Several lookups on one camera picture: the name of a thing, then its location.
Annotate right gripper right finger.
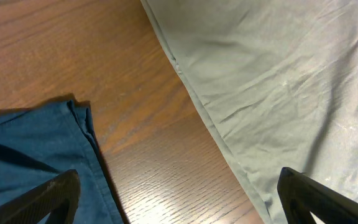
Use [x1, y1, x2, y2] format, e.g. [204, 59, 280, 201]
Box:
[277, 167, 358, 224]

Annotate khaki beige shorts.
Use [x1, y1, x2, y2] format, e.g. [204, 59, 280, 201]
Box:
[142, 0, 358, 223]

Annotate navy blue shorts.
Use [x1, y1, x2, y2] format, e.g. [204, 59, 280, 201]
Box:
[0, 100, 124, 224]

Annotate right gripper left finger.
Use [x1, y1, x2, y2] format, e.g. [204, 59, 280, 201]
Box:
[0, 169, 81, 224]

